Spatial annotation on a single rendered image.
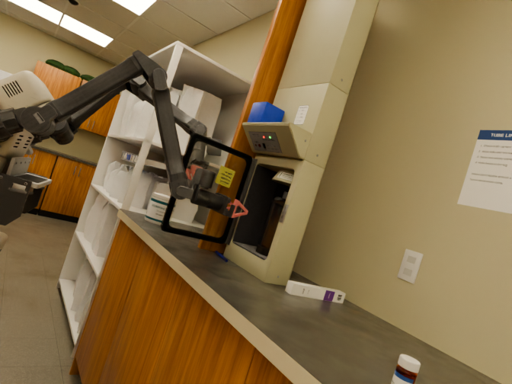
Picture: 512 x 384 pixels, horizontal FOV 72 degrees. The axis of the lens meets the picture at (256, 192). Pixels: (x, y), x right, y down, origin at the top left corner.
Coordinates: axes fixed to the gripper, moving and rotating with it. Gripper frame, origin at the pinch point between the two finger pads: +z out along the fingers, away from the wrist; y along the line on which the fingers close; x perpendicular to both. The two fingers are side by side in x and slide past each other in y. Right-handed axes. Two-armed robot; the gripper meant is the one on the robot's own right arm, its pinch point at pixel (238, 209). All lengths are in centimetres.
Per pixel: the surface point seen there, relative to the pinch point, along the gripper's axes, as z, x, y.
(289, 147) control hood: 5.4, -27.7, -9.9
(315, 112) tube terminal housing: 10.4, -43.5, -11.5
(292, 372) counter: -19, 24, -66
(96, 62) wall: -3, -134, 543
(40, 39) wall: -83, -129, 543
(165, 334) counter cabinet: -16, 47, -6
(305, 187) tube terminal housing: 15.7, -15.8, -14.3
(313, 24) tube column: 10, -83, 8
